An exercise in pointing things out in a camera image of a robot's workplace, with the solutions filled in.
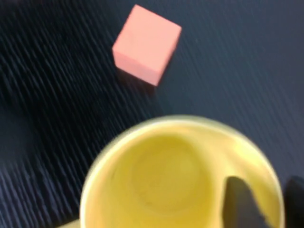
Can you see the yellow plastic cup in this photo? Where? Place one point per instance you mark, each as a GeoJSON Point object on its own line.
{"type": "Point", "coordinates": [166, 178]}

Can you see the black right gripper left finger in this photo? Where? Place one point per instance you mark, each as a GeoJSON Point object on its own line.
{"type": "Point", "coordinates": [240, 204]}

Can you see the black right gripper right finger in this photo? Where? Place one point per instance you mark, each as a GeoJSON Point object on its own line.
{"type": "Point", "coordinates": [295, 202]}

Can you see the orange cube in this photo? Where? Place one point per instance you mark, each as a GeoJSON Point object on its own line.
{"type": "Point", "coordinates": [146, 45]}

